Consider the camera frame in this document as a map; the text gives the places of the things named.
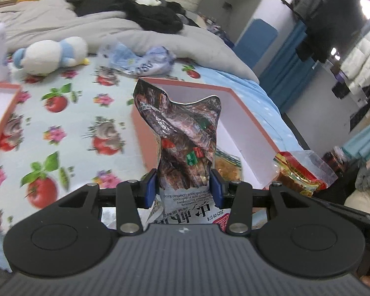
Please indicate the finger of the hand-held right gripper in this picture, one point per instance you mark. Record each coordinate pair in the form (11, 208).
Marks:
(351, 217)

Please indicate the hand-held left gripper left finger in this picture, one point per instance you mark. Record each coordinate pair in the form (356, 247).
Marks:
(150, 188)

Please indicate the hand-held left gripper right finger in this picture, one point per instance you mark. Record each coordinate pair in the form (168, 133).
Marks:
(217, 188)

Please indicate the green and yellow snack packet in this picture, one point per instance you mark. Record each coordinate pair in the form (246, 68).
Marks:
(229, 166)

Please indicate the brown snack packet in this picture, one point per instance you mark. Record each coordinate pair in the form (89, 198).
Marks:
(185, 135)

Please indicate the red and yellow snack packet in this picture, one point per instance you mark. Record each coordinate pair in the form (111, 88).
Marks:
(299, 175)

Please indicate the teal cloth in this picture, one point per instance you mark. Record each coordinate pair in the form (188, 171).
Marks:
(367, 141)

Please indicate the floral printed mat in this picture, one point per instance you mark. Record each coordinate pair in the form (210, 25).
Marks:
(80, 104)

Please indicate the crumpled light blue plastic bag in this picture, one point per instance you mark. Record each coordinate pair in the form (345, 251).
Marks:
(135, 61)

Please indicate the blue curtain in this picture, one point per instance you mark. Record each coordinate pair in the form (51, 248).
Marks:
(283, 67)

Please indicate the blue rounded board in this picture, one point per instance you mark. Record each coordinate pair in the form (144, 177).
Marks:
(259, 40)

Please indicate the cluttered bedside table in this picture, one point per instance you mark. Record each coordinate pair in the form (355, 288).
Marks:
(217, 30)

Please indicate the white puffer jacket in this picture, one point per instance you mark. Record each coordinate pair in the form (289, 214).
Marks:
(367, 55)

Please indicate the white and blue penguin plush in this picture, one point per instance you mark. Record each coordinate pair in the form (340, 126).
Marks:
(46, 55)

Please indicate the black clothing heap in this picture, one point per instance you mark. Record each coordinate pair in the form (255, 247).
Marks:
(148, 15)

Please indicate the grey duvet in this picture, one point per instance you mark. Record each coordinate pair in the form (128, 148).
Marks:
(80, 24)

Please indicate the black hanging coat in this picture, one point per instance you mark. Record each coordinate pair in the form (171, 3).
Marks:
(333, 21)

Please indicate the wall socket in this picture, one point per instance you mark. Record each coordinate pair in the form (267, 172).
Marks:
(227, 6)

